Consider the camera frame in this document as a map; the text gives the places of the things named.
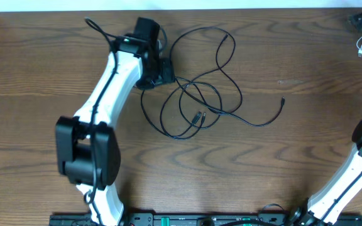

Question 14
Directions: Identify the thin black usb cable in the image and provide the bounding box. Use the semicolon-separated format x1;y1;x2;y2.
167;26;286;128

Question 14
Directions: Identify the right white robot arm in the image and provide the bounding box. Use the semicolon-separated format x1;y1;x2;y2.
283;13;362;225

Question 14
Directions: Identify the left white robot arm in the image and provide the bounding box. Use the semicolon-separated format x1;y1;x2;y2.
55;18;175;225

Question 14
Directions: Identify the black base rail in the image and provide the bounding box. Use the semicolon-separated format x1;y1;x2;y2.
48;212;362;226

